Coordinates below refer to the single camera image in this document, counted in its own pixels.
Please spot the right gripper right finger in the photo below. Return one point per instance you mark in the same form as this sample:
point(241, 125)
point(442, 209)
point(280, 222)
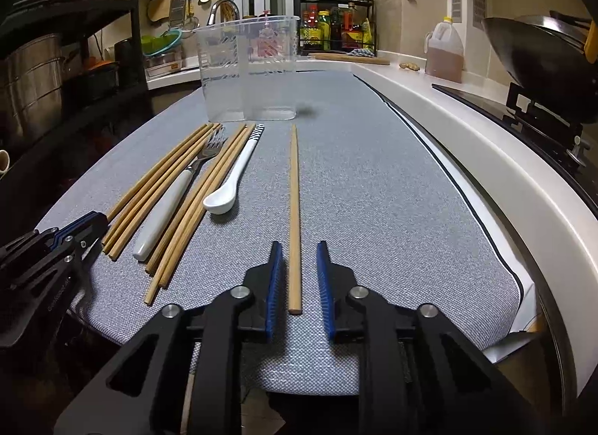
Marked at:
point(419, 374)

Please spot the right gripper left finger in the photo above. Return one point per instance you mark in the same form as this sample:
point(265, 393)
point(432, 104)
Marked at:
point(181, 370)

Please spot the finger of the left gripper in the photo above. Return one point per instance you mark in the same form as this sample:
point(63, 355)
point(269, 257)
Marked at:
point(79, 224)

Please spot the lone wooden chopstick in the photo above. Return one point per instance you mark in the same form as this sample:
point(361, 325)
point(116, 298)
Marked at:
point(294, 269)

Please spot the chrome kitchen faucet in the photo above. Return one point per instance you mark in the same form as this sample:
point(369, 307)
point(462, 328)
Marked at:
point(226, 9)

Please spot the grey fabric mat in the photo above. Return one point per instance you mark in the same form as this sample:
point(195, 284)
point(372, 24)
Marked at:
point(384, 205)

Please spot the stainless steel pot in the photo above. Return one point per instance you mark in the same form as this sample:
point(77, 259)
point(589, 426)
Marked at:
point(31, 82)

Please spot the green colander bowl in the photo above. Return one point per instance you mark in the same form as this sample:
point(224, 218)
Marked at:
point(155, 45)

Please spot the black shelving unit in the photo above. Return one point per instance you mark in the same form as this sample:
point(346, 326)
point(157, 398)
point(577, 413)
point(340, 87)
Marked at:
point(104, 96)

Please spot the clear plastic container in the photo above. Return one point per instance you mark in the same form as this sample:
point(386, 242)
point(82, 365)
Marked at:
point(237, 84)

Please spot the metal box grater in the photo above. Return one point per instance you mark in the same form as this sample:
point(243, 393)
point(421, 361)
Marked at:
point(177, 12)

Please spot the red dish soap bottle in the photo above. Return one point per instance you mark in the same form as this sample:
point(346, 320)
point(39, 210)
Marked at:
point(268, 38)

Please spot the black gas stove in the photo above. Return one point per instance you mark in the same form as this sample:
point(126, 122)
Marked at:
point(560, 145)

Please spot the round wooden cutting board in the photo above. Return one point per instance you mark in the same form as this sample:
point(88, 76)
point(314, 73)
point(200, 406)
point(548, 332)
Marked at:
point(355, 59)

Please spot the blue checkered cloth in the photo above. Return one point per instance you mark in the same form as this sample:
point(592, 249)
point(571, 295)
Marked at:
point(362, 52)

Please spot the plastic oil jug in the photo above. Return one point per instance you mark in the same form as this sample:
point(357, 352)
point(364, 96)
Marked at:
point(444, 52)

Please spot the black spice rack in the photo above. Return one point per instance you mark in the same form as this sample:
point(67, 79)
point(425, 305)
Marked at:
point(336, 26)

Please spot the black wok with lid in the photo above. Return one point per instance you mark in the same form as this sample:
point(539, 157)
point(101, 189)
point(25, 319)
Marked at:
point(550, 68)

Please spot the white handled metal fork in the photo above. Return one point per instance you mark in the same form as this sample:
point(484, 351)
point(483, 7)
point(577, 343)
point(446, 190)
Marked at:
point(162, 212)

